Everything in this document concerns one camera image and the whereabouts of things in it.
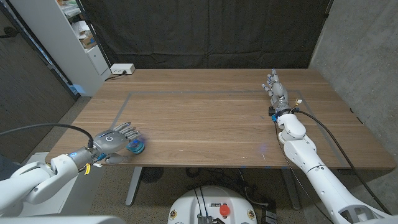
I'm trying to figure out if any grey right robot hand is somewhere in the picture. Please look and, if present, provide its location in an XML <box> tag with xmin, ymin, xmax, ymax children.
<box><xmin>261</xmin><ymin>68</ymin><xmax>293</xmax><ymax>118</ymax></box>

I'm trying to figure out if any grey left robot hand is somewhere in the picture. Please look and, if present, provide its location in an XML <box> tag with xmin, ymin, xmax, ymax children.
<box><xmin>68</xmin><ymin>121</ymin><xmax>142</xmax><ymax>170</ymax></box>

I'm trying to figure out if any teal toy phone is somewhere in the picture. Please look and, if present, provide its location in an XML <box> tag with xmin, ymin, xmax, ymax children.
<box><xmin>126</xmin><ymin>139</ymin><xmax>146</xmax><ymax>156</ymax></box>

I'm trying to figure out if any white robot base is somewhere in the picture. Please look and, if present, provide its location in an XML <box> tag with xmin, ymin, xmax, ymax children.
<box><xmin>167</xmin><ymin>185</ymin><xmax>258</xmax><ymax>224</ymax></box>

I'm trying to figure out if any grey table leg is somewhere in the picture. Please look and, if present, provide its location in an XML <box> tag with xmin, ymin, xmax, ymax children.
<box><xmin>279</xmin><ymin>168</ymin><xmax>302</xmax><ymax>211</ymax></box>
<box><xmin>125</xmin><ymin>166</ymin><xmax>143</xmax><ymax>207</ymax></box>

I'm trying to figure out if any black round floor object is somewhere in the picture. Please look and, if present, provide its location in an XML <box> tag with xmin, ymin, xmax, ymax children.
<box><xmin>140</xmin><ymin>167</ymin><xmax>165</xmax><ymax>184</ymax></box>

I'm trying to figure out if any white power strip box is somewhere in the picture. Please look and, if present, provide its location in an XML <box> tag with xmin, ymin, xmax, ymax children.
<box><xmin>109</xmin><ymin>63</ymin><xmax>136</xmax><ymax>75</ymax></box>

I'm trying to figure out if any black backdrop curtain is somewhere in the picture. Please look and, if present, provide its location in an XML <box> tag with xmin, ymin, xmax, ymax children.
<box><xmin>76</xmin><ymin>0</ymin><xmax>334</xmax><ymax>70</ymax></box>

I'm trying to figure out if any cardboard box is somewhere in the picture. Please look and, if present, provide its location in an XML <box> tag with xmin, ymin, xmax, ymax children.
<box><xmin>79</xmin><ymin>33</ymin><xmax>97</xmax><ymax>50</ymax></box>

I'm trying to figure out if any person's leg in jeans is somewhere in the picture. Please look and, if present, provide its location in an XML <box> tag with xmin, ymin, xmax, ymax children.
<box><xmin>0</xmin><ymin>154</ymin><xmax>24</xmax><ymax>181</ymax></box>

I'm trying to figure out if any white shelf cabinet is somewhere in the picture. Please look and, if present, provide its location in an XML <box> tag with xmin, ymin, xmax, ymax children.
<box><xmin>9</xmin><ymin>0</ymin><xmax>112</xmax><ymax>97</ymax></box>

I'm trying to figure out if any black backdrop stand pole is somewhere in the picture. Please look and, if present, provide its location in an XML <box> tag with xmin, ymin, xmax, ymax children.
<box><xmin>74</xmin><ymin>0</ymin><xmax>112</xmax><ymax>68</ymax></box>

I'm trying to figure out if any black power adapter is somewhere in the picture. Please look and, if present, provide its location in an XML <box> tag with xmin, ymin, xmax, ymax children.
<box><xmin>261</xmin><ymin>198</ymin><xmax>278</xmax><ymax>224</ymax></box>

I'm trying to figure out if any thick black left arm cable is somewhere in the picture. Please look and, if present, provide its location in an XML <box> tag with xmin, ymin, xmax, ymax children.
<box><xmin>0</xmin><ymin>123</ymin><xmax>95</xmax><ymax>149</ymax></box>

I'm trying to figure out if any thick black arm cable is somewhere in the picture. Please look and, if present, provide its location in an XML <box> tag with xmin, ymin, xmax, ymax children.
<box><xmin>294</xmin><ymin>110</ymin><xmax>392</xmax><ymax>217</ymax></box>
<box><xmin>0</xmin><ymin>123</ymin><xmax>95</xmax><ymax>149</ymax></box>

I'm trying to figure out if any black power cord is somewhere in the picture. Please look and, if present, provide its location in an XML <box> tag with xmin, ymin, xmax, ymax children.
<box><xmin>104</xmin><ymin>70</ymin><xmax>128</xmax><ymax>82</ymax></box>

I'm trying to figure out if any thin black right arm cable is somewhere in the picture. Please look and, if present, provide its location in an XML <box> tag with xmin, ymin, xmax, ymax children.
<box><xmin>274</xmin><ymin>121</ymin><xmax>334</xmax><ymax>224</ymax></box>

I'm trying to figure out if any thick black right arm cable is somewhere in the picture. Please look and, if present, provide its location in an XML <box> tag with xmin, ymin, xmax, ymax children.
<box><xmin>294</xmin><ymin>110</ymin><xmax>392</xmax><ymax>217</ymax></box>

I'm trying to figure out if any black floor cable bundle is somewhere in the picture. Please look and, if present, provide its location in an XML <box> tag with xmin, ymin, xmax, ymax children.
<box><xmin>185</xmin><ymin>167</ymin><xmax>269</xmax><ymax>207</ymax></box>

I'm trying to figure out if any black door handle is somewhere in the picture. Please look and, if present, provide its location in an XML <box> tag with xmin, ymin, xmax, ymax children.
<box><xmin>0</xmin><ymin>26</ymin><xmax>19</xmax><ymax>39</ymax></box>

